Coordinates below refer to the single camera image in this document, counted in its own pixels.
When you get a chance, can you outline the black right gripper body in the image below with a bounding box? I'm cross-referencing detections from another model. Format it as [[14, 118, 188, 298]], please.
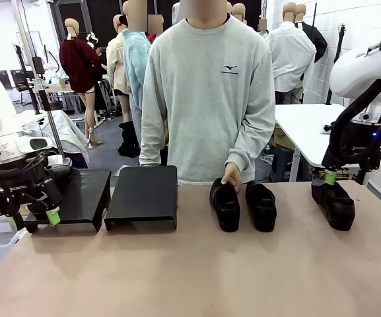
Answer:
[[331, 127, 381, 172]]

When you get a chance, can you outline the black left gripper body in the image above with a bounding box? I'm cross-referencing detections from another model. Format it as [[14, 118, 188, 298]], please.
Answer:
[[1, 166, 52, 205]]

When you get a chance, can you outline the person's left forearm grey sleeve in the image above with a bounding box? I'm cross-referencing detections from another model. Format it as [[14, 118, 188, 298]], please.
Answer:
[[225, 98, 276, 173]]

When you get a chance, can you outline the person's right forearm grey sleeve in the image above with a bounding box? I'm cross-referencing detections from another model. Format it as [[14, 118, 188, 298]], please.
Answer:
[[139, 105, 168, 166]]

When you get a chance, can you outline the black metal shoe stand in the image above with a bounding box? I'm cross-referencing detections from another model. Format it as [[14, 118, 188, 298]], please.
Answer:
[[103, 164, 179, 232], [23, 169, 112, 234]]

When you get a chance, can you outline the black tripod stand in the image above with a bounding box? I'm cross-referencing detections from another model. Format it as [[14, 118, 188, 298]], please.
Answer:
[[326, 22, 348, 106]]

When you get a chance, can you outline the person's left hand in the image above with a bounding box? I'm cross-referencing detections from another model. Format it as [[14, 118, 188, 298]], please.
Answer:
[[221, 162, 242, 194]]

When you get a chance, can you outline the white work table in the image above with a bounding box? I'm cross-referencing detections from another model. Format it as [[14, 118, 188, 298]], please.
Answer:
[[273, 103, 381, 170]]

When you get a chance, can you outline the brown cardboard box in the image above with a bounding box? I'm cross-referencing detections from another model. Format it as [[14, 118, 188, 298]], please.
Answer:
[[271, 123, 295, 149]]

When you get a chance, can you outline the black pole with clamp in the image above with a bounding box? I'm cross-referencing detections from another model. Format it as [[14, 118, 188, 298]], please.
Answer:
[[31, 55, 52, 115]]

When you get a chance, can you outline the pair of black boots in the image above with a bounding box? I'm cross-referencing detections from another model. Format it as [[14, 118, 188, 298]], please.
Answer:
[[117, 120, 142, 158]]

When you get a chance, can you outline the mannequin in black jacket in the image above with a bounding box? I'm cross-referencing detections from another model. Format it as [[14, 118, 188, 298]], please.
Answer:
[[294, 3, 329, 64]]

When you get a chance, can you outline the mannequin in white shirt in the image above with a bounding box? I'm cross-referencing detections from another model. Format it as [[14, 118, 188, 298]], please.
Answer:
[[264, 2, 318, 105]]

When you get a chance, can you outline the mannequin in maroon sweater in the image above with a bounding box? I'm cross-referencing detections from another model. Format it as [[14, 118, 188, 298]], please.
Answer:
[[59, 18, 105, 146]]

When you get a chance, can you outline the mannequin in beige jacket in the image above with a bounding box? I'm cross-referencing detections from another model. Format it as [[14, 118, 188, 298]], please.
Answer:
[[106, 15, 133, 123]]

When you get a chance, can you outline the person torso grey sweatshirt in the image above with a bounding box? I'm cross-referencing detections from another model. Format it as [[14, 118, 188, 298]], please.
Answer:
[[139, 15, 276, 185]]

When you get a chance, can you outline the mannequin in light blue fleece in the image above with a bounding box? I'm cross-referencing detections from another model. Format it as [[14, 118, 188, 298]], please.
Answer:
[[122, 0, 152, 153]]

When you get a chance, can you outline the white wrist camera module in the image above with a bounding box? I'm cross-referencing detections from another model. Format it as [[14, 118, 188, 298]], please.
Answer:
[[15, 135, 64, 165]]

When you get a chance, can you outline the aluminium profile post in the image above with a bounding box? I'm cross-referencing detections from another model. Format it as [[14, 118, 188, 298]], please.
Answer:
[[11, 0, 66, 157]]

